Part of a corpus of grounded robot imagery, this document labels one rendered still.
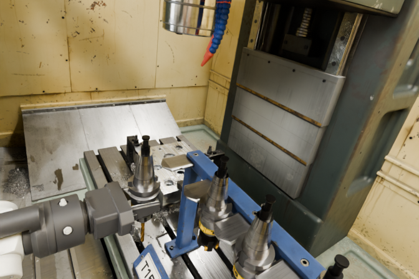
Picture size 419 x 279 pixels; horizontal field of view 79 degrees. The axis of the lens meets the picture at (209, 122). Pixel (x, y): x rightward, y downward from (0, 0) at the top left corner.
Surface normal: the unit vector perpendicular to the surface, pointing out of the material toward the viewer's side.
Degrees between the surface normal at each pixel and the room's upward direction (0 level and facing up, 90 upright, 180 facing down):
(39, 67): 90
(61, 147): 24
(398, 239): 90
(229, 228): 0
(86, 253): 7
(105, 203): 1
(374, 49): 90
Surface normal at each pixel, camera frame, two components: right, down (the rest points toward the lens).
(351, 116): -0.82, 0.12
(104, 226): 0.55, 0.42
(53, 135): 0.36, -0.65
